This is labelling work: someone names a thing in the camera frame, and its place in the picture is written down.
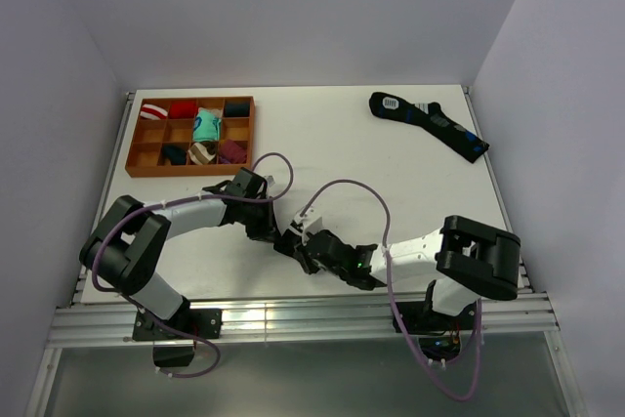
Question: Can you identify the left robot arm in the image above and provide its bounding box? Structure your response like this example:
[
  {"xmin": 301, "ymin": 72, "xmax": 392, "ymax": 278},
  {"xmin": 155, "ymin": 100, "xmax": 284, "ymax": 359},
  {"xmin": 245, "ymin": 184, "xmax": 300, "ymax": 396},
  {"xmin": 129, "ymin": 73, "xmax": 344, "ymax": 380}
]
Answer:
[{"xmin": 79, "ymin": 168, "xmax": 277, "ymax": 338}]

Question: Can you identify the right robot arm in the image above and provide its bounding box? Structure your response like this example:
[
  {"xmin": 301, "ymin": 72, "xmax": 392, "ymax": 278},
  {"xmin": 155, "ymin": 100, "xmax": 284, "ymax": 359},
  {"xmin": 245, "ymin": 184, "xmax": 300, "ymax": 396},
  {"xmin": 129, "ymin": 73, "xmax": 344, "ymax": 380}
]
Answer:
[{"xmin": 290, "ymin": 212, "xmax": 521, "ymax": 329}]

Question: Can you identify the orange compartment tray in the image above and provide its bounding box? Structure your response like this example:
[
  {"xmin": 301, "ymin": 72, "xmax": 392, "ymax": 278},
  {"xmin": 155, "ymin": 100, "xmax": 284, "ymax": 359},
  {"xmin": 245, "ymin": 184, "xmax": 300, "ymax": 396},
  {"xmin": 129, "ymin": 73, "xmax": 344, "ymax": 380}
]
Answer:
[{"xmin": 125, "ymin": 96, "xmax": 255, "ymax": 178}]

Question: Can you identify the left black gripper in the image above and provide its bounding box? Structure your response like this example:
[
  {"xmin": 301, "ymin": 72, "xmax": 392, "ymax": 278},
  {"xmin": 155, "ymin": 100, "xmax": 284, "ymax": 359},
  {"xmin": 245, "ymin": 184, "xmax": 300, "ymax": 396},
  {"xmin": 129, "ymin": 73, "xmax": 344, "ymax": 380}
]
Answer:
[{"xmin": 239, "ymin": 195, "xmax": 281, "ymax": 244}]

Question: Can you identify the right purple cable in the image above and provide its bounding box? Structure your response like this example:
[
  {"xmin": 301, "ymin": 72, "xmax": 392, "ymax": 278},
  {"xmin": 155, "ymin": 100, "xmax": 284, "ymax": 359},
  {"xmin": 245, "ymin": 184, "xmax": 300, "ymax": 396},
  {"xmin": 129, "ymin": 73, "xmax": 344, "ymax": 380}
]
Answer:
[{"xmin": 300, "ymin": 180, "xmax": 484, "ymax": 402}]

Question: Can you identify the maroon purple rolled sock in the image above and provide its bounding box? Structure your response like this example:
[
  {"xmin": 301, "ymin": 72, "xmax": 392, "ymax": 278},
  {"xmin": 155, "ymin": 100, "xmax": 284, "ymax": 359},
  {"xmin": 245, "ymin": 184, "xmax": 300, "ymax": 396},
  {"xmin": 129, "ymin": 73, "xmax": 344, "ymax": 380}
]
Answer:
[{"xmin": 219, "ymin": 140, "xmax": 247, "ymax": 164}]

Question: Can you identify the beige brown rolled sock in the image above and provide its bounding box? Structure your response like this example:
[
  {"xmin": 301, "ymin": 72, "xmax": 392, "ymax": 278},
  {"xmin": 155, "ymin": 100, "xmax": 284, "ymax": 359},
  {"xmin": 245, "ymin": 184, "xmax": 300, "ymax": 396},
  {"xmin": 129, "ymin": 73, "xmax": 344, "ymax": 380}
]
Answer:
[{"xmin": 187, "ymin": 141, "xmax": 219, "ymax": 166}]

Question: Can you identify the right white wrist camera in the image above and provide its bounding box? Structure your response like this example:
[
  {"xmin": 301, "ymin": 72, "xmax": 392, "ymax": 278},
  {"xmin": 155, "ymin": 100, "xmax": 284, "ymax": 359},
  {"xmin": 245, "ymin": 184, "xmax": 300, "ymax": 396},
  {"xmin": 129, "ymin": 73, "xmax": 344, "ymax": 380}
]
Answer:
[{"xmin": 288, "ymin": 207, "xmax": 323, "ymax": 244}]

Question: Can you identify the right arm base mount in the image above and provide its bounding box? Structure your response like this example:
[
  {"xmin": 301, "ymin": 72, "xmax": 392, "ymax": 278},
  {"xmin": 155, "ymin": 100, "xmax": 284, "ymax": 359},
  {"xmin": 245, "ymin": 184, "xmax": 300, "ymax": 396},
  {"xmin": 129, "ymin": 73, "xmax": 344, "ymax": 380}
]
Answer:
[{"xmin": 396, "ymin": 301, "xmax": 477, "ymax": 336}]

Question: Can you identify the dark teal rolled sock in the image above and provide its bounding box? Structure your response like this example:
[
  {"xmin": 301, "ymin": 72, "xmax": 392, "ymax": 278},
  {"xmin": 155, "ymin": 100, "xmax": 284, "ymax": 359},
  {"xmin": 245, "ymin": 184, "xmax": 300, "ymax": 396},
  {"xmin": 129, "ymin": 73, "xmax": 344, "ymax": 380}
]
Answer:
[{"xmin": 161, "ymin": 145, "xmax": 187, "ymax": 166}]

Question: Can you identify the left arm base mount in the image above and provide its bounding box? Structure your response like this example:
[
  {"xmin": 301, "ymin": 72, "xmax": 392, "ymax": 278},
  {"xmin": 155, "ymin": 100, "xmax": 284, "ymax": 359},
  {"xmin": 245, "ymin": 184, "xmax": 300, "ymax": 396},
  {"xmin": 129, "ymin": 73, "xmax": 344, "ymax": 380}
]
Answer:
[{"xmin": 132, "ymin": 307, "xmax": 223, "ymax": 377}]

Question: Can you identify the aluminium front rail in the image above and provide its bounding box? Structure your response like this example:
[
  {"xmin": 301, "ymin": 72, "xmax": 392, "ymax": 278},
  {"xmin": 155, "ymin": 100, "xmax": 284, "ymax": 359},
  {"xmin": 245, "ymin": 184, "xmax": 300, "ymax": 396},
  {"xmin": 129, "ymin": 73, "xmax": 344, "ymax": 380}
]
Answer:
[{"xmin": 45, "ymin": 292, "xmax": 559, "ymax": 349}]

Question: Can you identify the black white-striped sock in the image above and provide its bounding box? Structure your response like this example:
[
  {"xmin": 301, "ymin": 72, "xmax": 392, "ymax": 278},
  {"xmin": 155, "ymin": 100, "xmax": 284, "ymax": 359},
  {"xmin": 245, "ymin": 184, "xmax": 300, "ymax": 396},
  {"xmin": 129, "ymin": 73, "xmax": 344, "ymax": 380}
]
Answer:
[{"xmin": 273, "ymin": 229, "xmax": 308, "ymax": 271}]

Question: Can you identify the dark navy rolled sock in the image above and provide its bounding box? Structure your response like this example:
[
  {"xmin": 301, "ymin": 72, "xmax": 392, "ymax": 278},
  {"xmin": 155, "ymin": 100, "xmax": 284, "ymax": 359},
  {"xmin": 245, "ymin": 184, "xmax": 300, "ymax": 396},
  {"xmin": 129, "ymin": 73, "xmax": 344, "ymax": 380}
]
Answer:
[{"xmin": 224, "ymin": 101, "xmax": 251, "ymax": 118}]

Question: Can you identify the black blue patterned sock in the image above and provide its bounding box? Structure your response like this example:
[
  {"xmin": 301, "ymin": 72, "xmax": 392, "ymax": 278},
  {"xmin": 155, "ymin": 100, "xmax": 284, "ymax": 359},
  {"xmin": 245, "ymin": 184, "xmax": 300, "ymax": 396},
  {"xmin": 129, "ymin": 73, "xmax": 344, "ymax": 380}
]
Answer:
[{"xmin": 368, "ymin": 92, "xmax": 489, "ymax": 163}]

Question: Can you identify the red white striped rolled sock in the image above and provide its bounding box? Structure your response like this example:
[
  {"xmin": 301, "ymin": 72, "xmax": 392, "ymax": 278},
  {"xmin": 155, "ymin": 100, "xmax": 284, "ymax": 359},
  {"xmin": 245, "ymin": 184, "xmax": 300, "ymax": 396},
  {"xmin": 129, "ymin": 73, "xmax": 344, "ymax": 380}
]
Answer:
[{"xmin": 139, "ymin": 104, "xmax": 168, "ymax": 120}]

